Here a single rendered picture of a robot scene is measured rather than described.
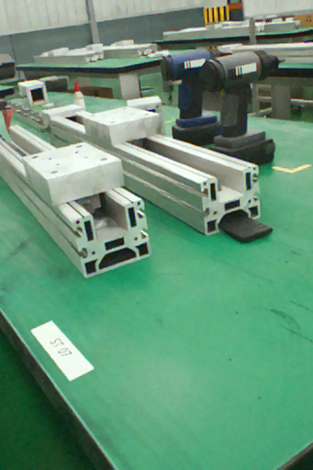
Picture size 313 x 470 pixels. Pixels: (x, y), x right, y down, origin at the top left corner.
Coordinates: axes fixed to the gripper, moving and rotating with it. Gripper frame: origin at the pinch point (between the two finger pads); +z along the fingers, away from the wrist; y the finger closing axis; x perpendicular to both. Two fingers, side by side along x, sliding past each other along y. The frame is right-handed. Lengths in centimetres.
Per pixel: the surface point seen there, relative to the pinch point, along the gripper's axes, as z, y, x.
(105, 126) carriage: -7, 10, -61
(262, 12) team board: -19, 275, 193
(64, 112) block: -4.3, 17.4, -15.2
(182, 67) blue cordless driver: -14, 35, -51
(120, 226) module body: 0, -3, -92
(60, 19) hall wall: -50, 421, 1106
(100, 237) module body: 0, -7, -93
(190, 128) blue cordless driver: 0, 36, -51
